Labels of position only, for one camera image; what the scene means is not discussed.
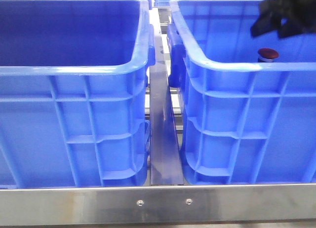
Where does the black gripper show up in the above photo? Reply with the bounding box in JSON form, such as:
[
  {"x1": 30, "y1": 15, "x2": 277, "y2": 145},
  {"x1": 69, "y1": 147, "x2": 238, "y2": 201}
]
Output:
[{"x1": 250, "y1": 0, "x2": 316, "y2": 38}]

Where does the red mushroom push button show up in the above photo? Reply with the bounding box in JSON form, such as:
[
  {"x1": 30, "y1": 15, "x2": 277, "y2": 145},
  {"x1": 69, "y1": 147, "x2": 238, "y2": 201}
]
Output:
[{"x1": 257, "y1": 48, "x2": 279, "y2": 63}]

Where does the blue plastic bin right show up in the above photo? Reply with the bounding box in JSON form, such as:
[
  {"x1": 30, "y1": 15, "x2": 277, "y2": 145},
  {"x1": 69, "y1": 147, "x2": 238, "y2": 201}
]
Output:
[{"x1": 168, "y1": 0, "x2": 316, "y2": 185}]

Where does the blue plastic bin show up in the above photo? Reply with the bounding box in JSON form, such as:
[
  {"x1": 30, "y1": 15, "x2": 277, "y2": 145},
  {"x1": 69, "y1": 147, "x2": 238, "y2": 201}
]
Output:
[
  {"x1": 168, "y1": 0, "x2": 316, "y2": 185},
  {"x1": 0, "y1": 0, "x2": 155, "y2": 189}
]

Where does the steel divider bar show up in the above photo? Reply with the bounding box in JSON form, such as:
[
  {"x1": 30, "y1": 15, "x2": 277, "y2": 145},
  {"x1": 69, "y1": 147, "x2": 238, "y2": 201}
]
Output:
[{"x1": 149, "y1": 24, "x2": 186, "y2": 187}]

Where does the blue plastic bin left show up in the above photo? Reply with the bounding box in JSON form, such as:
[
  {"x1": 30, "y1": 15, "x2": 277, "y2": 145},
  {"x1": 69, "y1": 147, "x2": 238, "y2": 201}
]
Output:
[{"x1": 0, "y1": 0, "x2": 155, "y2": 189}]

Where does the steel table frame rail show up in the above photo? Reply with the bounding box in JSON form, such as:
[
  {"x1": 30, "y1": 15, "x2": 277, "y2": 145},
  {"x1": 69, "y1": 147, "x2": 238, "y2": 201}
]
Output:
[{"x1": 0, "y1": 184, "x2": 316, "y2": 226}]

